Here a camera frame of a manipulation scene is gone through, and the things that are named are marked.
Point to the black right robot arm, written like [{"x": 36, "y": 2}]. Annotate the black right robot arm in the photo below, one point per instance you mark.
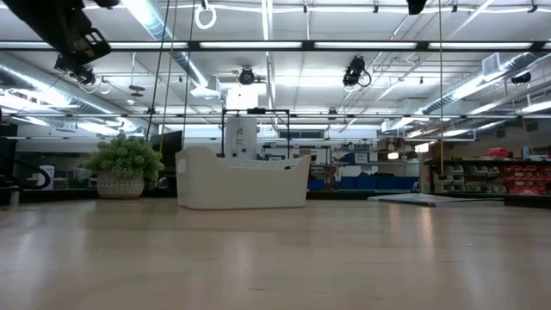
[{"x": 416, "y": 6}]

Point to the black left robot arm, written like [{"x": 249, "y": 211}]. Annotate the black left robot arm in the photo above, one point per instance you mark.
[{"x": 51, "y": 26}]

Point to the white plastic bin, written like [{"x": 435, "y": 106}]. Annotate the white plastic bin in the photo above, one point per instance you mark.
[{"x": 241, "y": 181}]

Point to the white machine column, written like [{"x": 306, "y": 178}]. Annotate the white machine column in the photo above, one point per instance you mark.
[{"x": 241, "y": 129}]

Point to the black tube stand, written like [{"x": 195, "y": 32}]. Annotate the black tube stand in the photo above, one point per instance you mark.
[{"x": 256, "y": 111}]

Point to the blue storage bins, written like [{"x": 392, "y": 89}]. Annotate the blue storage bins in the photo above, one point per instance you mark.
[{"x": 370, "y": 182}]

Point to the black monitor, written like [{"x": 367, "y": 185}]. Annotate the black monitor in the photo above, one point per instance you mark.
[{"x": 171, "y": 148}]

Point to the green potted plant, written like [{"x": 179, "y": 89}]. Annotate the green potted plant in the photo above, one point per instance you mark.
[{"x": 122, "y": 163}]

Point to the shelf with red bins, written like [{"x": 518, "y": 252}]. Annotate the shelf with red bins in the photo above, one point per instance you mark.
[{"x": 516, "y": 174}]

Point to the black metal table frame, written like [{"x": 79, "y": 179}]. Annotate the black metal table frame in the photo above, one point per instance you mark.
[{"x": 340, "y": 194}]

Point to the black hanging camera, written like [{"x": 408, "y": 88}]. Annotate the black hanging camera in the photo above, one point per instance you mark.
[
  {"x": 79, "y": 73},
  {"x": 246, "y": 76},
  {"x": 355, "y": 71}
]

